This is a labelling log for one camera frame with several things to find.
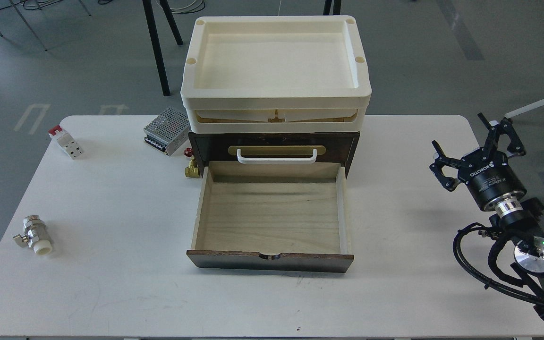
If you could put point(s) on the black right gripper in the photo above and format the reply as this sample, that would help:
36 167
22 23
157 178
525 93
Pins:
485 171

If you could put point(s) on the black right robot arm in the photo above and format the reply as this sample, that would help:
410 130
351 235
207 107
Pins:
517 254

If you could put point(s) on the dark wooden cabinet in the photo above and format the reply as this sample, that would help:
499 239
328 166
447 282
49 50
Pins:
331 147

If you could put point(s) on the open wooden drawer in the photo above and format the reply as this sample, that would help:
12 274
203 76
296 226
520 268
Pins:
289 217

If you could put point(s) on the cream plastic tray top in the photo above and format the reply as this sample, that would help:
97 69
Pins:
276 75

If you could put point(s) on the metal mesh power supply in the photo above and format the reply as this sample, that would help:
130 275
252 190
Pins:
168 131

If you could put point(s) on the white red circuit breaker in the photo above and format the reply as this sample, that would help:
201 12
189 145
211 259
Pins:
65 141

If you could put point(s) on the silver valve white fitting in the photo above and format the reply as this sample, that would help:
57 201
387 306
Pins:
35 236

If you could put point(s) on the white drawer handle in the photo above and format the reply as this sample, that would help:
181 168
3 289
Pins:
275 160

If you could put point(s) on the brass valve red handle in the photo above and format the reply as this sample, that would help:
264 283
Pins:
192 169

